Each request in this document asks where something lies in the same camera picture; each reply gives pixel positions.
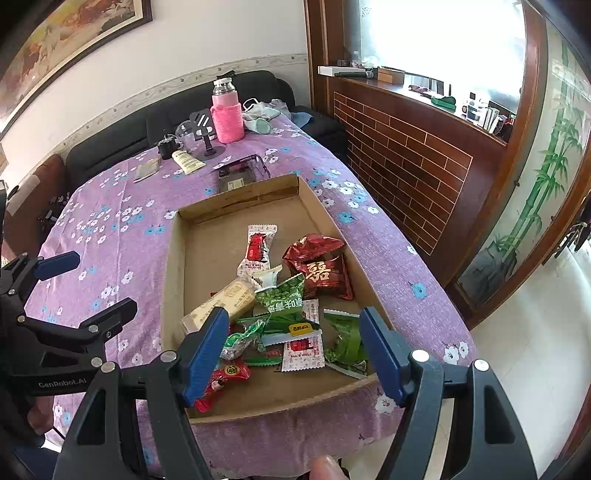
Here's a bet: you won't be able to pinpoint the wooden brick-pattern partition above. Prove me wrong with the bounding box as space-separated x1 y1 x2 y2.
305 0 550 324

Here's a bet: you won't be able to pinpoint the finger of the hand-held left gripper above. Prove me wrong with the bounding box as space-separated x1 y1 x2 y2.
16 298 139 357
0 250 81 296

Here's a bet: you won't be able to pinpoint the long beige snack packet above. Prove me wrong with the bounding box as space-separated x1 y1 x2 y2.
181 279 257 335

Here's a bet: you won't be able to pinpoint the green candy packet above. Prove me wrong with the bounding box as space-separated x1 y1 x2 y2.
221 318 267 361

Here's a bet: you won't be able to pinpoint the white flat box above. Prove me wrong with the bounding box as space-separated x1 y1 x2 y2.
318 65 375 77

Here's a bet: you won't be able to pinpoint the black phone stand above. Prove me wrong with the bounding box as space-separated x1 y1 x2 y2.
188 107 227 161

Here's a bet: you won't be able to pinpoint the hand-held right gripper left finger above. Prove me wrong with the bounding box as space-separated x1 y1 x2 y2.
53 307 232 480

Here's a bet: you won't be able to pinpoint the brown leather chair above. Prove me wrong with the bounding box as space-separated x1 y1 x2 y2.
9 154 68 241

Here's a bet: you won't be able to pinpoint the black sofa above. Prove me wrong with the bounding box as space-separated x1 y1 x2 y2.
65 69 347 185

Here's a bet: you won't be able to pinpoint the dark red snack packet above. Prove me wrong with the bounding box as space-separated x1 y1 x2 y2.
302 256 355 301
283 234 345 273

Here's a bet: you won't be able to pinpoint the red cartoon snack packet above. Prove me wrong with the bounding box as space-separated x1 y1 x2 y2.
194 359 252 414

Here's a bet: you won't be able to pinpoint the plain white snack packet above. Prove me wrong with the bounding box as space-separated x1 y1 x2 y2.
249 265 283 289

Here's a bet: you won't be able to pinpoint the person's blue trousers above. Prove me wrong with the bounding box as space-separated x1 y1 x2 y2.
0 440 63 480

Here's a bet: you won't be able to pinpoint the cream tube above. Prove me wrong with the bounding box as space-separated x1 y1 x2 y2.
172 150 207 175

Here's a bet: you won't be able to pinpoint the phone in clear case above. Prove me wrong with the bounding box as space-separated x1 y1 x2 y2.
216 159 264 195

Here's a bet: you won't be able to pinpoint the cardboard box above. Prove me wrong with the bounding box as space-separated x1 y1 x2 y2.
159 174 398 423

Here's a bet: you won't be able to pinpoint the person's left hand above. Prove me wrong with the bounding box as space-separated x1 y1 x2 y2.
27 401 55 437

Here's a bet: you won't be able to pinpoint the white face mask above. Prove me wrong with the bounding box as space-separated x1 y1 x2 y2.
242 97 283 116

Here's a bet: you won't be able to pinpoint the green pea snack packet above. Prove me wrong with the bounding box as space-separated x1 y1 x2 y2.
254 273 321 344

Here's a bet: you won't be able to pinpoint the large white red snack packet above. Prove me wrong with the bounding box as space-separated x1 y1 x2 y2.
238 224 278 278

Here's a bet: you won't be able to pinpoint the person's right hand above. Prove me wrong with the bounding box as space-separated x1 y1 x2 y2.
308 455 348 480

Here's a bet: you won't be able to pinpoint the purple floral tablecloth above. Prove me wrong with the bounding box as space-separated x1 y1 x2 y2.
23 113 478 478

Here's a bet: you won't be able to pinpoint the framed wall painting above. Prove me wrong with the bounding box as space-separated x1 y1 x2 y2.
0 0 154 134

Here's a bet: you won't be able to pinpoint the bottle with pink knit sleeve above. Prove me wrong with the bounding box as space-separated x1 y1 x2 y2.
210 78 245 144

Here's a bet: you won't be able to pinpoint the bamboo print glass door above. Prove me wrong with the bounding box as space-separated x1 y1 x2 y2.
455 18 591 310

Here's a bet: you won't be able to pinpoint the green leaf-wrap snack packet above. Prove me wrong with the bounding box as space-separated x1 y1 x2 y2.
322 308 371 380

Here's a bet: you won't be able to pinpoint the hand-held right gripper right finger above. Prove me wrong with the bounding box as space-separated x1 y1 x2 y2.
359 307 539 480

